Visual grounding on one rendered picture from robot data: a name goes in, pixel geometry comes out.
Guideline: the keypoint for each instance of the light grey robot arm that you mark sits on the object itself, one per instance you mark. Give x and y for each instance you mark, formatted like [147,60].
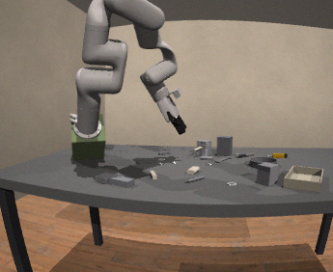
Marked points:
[99,50]

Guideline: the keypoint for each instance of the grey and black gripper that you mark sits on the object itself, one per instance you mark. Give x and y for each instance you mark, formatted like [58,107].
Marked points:
[170,113]

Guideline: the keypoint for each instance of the beige open box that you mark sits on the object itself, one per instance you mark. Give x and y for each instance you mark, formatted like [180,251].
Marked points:
[303,178]

